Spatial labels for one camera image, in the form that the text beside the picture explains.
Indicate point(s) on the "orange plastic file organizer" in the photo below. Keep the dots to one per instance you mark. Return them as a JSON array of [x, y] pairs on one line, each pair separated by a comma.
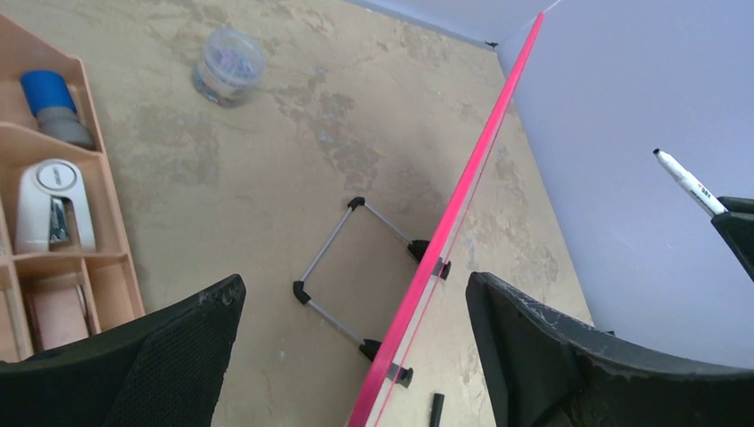
[[66, 265]]

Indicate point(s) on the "clear jar of clips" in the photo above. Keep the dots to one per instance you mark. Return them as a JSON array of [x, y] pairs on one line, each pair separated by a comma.
[[231, 64]]

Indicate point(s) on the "blue capped glue stick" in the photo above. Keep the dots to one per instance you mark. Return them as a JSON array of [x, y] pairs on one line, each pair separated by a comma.
[[52, 105]]

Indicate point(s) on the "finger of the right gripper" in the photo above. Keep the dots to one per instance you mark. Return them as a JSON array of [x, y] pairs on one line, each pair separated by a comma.
[[735, 227]]

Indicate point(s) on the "white marker pen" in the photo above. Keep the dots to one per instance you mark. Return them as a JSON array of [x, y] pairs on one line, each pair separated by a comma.
[[690, 184]]

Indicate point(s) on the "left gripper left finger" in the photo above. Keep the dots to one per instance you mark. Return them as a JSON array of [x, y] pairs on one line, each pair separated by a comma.
[[164, 369]]

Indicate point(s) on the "black marker cap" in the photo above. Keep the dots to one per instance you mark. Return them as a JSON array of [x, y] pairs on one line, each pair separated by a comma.
[[436, 409]]

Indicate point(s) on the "red-framed whiteboard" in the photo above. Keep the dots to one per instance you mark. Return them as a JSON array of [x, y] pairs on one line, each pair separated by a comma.
[[608, 82]]

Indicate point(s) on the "whiteboard wire stand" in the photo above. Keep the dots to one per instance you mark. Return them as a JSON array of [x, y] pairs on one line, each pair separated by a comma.
[[354, 279]]

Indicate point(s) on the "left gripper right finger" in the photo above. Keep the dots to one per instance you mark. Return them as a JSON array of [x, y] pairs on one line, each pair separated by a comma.
[[543, 367]]

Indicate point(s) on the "white stapler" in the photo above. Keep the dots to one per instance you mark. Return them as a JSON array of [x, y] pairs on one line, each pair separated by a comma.
[[44, 192]]

